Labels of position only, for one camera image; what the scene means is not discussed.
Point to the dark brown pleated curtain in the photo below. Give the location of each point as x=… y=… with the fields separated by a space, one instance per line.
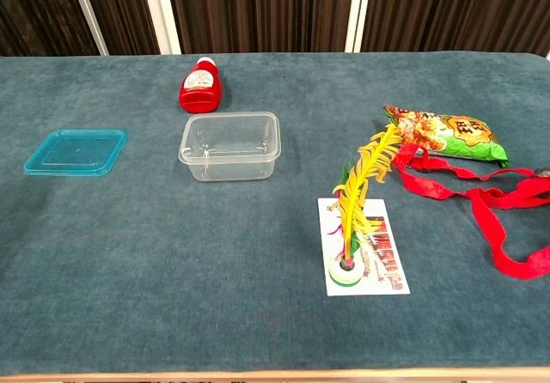
x=258 y=9

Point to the yellow feather shuttlecock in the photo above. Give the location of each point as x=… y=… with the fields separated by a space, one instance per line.
x=354 y=194

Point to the clear plastic container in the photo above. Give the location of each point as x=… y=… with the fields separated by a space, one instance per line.
x=227 y=147

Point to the small grey metal buckle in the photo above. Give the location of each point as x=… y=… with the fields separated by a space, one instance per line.
x=543 y=172

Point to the wide white frame post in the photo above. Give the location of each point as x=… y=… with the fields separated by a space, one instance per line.
x=162 y=13

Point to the teal table cloth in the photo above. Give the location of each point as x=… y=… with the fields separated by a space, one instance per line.
x=172 y=250

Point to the red ketchup squeeze bottle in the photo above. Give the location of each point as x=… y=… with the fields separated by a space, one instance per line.
x=198 y=95

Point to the green orange snack bag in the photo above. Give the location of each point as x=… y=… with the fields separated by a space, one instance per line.
x=464 y=138

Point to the thin white frame post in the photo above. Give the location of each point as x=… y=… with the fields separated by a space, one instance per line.
x=88 y=13

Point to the translucent blue plastic lid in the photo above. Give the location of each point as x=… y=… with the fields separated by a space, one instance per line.
x=73 y=153

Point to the white printed card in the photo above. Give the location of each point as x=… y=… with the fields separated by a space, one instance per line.
x=386 y=254

